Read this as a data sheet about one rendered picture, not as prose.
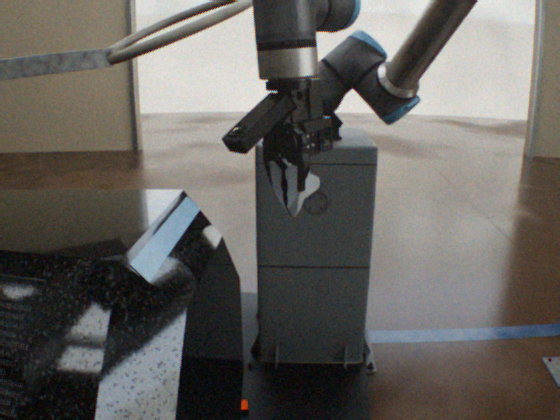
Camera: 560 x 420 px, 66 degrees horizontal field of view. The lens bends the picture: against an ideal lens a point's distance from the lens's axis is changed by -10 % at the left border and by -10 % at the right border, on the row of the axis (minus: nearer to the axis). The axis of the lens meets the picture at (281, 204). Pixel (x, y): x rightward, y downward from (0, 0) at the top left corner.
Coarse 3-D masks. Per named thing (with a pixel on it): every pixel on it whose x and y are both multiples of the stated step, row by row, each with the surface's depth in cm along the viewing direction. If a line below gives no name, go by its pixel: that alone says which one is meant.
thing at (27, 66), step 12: (108, 48) 111; (0, 60) 97; (12, 60) 98; (24, 60) 100; (36, 60) 101; (48, 60) 103; (60, 60) 105; (72, 60) 106; (84, 60) 108; (96, 60) 110; (0, 72) 97; (12, 72) 99; (24, 72) 101; (36, 72) 102; (48, 72) 104
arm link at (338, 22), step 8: (328, 0) 67; (336, 0) 69; (344, 0) 70; (352, 0) 72; (360, 0) 75; (328, 8) 67; (336, 8) 69; (344, 8) 71; (352, 8) 73; (360, 8) 75; (328, 16) 69; (336, 16) 70; (344, 16) 72; (352, 16) 74; (328, 24) 71; (336, 24) 72; (344, 24) 74; (352, 24) 77; (328, 32) 78
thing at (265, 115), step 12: (276, 96) 68; (288, 96) 67; (252, 108) 69; (264, 108) 67; (276, 108) 66; (288, 108) 68; (240, 120) 68; (252, 120) 66; (264, 120) 66; (276, 120) 67; (228, 132) 66; (240, 132) 65; (252, 132) 65; (264, 132) 66; (228, 144) 66; (240, 144) 64; (252, 144) 65
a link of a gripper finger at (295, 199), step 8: (288, 168) 71; (296, 168) 70; (288, 176) 72; (296, 176) 70; (312, 176) 74; (288, 184) 72; (296, 184) 71; (312, 184) 74; (288, 192) 73; (296, 192) 71; (304, 192) 72; (288, 200) 73; (296, 200) 72; (288, 208) 74; (296, 208) 73
